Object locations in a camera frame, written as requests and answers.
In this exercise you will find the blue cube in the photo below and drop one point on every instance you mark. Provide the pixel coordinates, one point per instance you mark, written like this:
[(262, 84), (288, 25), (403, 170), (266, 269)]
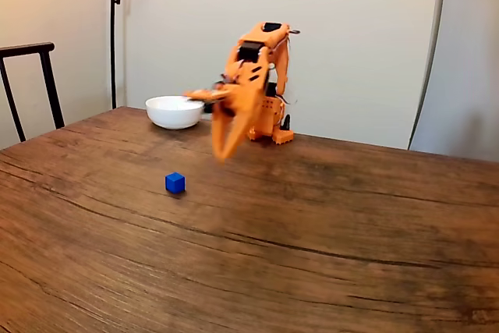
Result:
[(175, 183)]

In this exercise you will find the white bowl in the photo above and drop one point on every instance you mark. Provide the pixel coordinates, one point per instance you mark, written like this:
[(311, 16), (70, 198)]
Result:
[(173, 114)]

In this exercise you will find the black clamp knob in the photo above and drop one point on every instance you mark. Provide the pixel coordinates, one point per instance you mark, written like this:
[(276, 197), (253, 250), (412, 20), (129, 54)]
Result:
[(288, 122)]

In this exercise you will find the black floor lamp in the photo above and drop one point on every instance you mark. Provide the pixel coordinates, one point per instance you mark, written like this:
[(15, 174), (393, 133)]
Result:
[(113, 36)]

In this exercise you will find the black chair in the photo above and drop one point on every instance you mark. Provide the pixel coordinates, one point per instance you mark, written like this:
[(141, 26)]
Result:
[(47, 87)]

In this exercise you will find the grey curved pole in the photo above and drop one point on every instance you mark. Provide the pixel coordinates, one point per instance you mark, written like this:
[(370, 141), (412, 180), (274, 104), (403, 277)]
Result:
[(433, 48)]

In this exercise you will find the wrist camera in orange mount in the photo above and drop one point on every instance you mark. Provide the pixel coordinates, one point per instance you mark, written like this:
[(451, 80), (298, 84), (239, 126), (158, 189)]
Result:
[(204, 95)]

